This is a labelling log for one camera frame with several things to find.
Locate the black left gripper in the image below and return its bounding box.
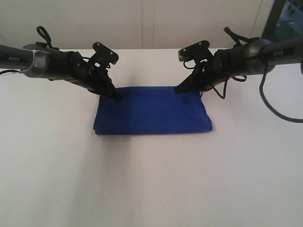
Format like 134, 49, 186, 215
71, 63, 123, 101

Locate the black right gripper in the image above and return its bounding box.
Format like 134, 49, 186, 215
174, 60, 227, 94

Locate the blue towel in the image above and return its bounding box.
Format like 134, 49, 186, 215
93, 86, 213, 135

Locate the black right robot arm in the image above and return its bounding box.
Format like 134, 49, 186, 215
174, 35, 303, 94

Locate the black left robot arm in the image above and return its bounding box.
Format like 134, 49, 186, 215
0, 42, 122, 101

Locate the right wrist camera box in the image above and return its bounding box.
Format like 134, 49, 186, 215
178, 40, 212, 62

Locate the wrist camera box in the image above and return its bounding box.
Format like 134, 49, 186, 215
91, 42, 119, 64
178, 40, 212, 62

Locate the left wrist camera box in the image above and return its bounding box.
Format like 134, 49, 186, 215
91, 42, 119, 64

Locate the dark window frame post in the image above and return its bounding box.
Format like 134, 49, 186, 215
261, 0, 286, 39

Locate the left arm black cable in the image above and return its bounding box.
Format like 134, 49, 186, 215
0, 26, 112, 76

